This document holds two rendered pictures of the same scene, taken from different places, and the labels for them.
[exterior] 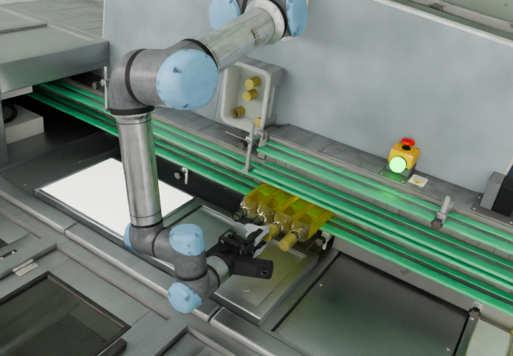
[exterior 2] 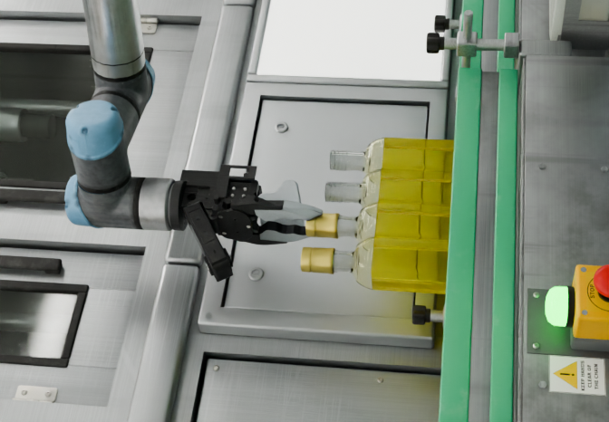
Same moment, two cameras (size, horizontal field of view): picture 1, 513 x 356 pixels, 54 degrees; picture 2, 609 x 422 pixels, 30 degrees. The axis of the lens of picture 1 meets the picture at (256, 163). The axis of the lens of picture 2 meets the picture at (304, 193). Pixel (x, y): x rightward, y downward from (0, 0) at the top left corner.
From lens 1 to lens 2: 1.36 m
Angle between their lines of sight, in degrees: 58
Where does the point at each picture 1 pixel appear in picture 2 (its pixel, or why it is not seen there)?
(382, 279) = not seen: outside the picture
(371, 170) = (533, 273)
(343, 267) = not seen: hidden behind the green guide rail
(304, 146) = (529, 127)
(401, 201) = (468, 370)
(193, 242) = (75, 138)
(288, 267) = (361, 306)
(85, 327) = not seen: hidden behind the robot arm
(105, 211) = (299, 12)
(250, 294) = (247, 286)
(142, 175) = not seen: outside the picture
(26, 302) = (87, 70)
